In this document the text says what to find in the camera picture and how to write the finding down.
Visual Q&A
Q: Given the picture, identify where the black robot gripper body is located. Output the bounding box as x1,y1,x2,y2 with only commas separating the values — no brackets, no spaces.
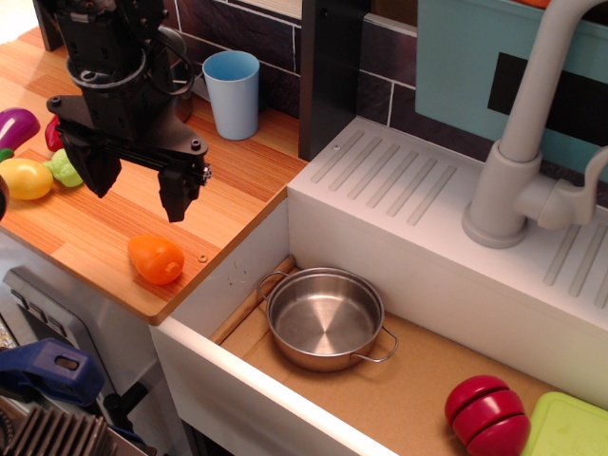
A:
47,70,211,185

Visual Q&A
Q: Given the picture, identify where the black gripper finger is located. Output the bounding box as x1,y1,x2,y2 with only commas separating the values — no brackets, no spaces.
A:
158,167,200,222
61,135,122,199

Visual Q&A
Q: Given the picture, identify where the orange plastic toy carrot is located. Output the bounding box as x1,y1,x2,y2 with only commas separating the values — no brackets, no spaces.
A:
127,235,185,285

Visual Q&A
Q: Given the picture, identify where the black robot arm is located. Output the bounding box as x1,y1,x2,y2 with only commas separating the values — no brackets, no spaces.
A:
34,1,211,222

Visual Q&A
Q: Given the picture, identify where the tall steel pot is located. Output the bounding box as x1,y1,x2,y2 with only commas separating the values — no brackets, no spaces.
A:
159,26,197,122

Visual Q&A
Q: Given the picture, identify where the shallow steel pan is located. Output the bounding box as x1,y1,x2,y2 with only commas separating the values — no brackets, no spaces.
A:
256,267,400,372

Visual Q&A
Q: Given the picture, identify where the green toy lettuce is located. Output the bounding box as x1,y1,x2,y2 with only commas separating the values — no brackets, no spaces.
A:
44,148,84,188

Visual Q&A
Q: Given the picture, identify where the red toy pepper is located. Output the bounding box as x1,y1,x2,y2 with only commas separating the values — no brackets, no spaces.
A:
45,115,64,152

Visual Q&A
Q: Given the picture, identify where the yellow toy lemon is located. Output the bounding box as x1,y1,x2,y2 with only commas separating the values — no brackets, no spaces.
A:
1,158,54,200

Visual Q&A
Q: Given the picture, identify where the purple toy eggplant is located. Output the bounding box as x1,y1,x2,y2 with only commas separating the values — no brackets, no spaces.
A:
1,107,40,151

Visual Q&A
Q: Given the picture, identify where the light blue plastic cup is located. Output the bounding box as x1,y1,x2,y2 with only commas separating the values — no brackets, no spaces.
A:
202,50,260,141

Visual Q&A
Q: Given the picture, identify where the silver toy oven panel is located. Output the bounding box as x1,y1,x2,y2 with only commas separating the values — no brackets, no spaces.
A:
1,268,98,356

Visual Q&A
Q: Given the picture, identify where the blue clamp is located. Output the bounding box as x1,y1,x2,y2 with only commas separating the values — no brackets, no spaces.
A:
1,338,105,406

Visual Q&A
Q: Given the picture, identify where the white toy sink unit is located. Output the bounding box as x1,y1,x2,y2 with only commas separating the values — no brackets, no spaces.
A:
152,119,607,455

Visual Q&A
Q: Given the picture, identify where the grey toy faucet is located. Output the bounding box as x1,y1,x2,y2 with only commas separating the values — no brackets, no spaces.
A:
462,1,607,249

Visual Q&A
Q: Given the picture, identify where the red wooden toy apple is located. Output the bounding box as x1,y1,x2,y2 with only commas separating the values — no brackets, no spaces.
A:
444,375,531,455

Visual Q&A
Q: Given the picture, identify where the green plastic cutting board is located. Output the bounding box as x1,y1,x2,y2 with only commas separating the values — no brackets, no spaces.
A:
522,391,607,455

